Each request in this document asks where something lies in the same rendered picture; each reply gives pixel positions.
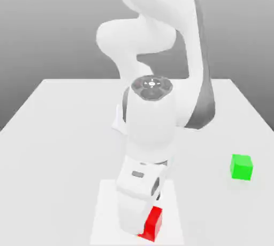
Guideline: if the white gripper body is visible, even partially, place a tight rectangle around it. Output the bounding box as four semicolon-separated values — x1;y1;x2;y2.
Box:
116;189;156;236

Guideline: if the small red cube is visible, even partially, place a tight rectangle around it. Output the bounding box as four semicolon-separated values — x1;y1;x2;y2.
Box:
136;206;163;243

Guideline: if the small green cube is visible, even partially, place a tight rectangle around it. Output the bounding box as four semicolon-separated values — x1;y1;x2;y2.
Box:
230;154;254;181

